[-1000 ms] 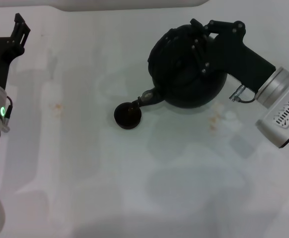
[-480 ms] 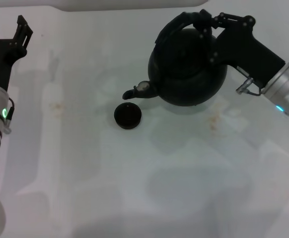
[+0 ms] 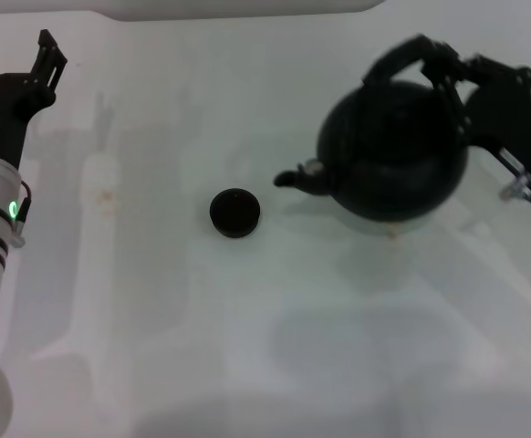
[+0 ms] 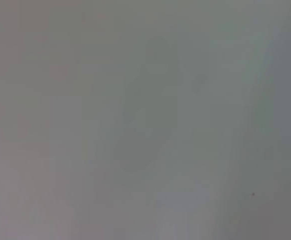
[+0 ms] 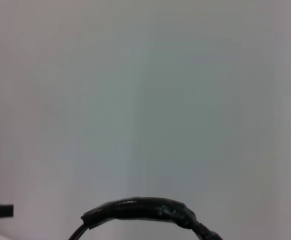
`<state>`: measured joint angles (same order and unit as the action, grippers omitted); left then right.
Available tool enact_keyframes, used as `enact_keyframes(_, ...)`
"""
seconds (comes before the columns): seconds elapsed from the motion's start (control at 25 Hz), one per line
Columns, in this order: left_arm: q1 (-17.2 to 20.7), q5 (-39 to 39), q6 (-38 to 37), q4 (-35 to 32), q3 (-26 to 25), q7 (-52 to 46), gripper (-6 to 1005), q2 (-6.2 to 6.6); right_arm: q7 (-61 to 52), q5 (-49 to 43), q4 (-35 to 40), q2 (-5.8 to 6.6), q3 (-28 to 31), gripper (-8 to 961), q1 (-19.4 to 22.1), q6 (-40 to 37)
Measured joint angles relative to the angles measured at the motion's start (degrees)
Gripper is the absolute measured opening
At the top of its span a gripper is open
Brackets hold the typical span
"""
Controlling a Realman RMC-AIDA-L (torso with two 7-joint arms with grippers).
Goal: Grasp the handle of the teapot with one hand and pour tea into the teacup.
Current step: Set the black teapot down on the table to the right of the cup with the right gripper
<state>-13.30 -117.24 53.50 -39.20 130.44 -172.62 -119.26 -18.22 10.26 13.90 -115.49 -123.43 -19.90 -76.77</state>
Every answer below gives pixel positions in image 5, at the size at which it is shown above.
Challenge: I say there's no black teapot with arched handle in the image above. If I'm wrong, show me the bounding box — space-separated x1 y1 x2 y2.
67 196 224 240

